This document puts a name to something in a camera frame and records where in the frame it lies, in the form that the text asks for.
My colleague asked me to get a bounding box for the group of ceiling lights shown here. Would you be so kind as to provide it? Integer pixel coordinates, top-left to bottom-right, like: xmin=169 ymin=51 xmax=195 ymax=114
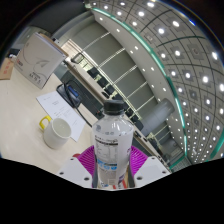
xmin=89 ymin=0 xmax=224 ymax=161

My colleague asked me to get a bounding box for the white paper sheet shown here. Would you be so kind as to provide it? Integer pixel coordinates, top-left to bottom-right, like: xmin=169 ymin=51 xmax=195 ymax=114
xmin=35 ymin=90 xmax=87 ymax=143

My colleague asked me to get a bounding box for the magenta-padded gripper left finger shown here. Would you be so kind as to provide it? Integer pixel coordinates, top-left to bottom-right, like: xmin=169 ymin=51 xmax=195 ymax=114
xmin=55 ymin=144 xmax=99 ymax=190

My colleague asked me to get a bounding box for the row of black office chairs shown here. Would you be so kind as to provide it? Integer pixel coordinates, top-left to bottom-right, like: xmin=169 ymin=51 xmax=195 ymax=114
xmin=87 ymin=66 xmax=148 ymax=134

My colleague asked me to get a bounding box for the black desk conference unit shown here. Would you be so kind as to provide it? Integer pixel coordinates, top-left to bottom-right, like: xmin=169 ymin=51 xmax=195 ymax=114
xmin=55 ymin=82 xmax=84 ymax=109

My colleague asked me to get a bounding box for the flat brown cardboard piece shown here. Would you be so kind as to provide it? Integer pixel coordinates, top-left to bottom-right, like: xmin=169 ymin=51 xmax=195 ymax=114
xmin=0 ymin=57 xmax=15 ymax=81

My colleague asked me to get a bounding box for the clear plastic water bottle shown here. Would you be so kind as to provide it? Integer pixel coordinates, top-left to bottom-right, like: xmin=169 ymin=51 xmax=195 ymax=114
xmin=91 ymin=99 xmax=135 ymax=188

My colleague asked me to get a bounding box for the dark standing monitor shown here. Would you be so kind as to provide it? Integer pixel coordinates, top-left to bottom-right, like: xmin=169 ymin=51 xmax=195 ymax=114
xmin=71 ymin=52 xmax=85 ymax=65

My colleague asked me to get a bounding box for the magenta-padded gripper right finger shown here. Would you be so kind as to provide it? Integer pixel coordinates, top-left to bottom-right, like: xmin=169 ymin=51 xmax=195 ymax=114
xmin=124 ymin=145 xmax=172 ymax=190

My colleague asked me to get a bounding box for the large white cardboard box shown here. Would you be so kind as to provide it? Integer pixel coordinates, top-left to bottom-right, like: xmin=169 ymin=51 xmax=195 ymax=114
xmin=13 ymin=31 xmax=68 ymax=90

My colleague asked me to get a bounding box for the white mug with yellow handle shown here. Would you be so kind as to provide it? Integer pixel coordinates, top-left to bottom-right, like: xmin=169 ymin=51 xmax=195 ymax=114
xmin=38 ymin=115 xmax=73 ymax=150

